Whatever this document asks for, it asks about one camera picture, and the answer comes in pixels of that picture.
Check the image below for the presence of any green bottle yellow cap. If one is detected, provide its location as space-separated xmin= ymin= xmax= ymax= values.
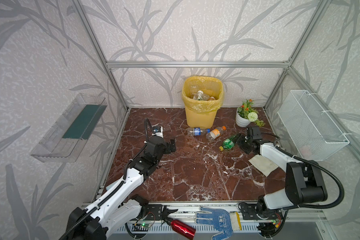
xmin=219 ymin=135 xmax=238 ymax=152

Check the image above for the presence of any blue label bottle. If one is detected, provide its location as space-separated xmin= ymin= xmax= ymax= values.
xmin=187 ymin=128 xmax=211 ymax=136

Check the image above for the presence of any orange cap clear bottle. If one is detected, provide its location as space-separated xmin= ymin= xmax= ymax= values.
xmin=206 ymin=126 xmax=226 ymax=142

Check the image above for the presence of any clear ribbed bottle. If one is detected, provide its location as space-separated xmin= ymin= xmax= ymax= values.
xmin=193 ymin=90 xmax=210 ymax=101

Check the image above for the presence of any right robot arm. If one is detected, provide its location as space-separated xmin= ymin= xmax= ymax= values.
xmin=236 ymin=127 xmax=345 ymax=212

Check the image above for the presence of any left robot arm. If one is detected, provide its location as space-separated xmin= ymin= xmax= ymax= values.
xmin=61 ymin=132 xmax=176 ymax=240

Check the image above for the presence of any yellow trash bin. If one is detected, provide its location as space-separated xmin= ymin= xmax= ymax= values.
xmin=182 ymin=76 xmax=224 ymax=129

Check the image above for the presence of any potted plant white pot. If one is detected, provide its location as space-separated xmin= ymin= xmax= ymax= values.
xmin=236 ymin=99 xmax=265 ymax=128

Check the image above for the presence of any yellow sponge pad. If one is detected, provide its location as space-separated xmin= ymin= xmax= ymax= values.
xmin=230 ymin=212 xmax=242 ymax=232

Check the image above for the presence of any small circuit board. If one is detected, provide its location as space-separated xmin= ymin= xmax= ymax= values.
xmin=133 ymin=222 xmax=154 ymax=232

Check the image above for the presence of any blue dotted work glove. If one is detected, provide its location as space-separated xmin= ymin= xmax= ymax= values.
xmin=195 ymin=207 xmax=234 ymax=240

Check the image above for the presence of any red metal flask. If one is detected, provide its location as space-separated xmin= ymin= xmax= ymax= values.
xmin=162 ymin=206 xmax=196 ymax=240

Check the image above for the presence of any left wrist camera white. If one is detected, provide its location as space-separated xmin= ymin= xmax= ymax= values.
xmin=153 ymin=126 xmax=164 ymax=138

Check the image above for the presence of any white wire mesh basket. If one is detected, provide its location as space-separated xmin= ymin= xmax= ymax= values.
xmin=278 ymin=90 xmax=350 ymax=161

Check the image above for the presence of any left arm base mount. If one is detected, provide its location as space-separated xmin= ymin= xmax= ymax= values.
xmin=131 ymin=195 xmax=163 ymax=221

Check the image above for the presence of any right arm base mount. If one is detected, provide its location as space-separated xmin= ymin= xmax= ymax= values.
xmin=238 ymin=195 xmax=284 ymax=221

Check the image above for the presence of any clear acrylic wall shelf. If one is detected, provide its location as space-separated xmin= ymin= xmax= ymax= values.
xmin=30 ymin=94 xmax=108 ymax=163

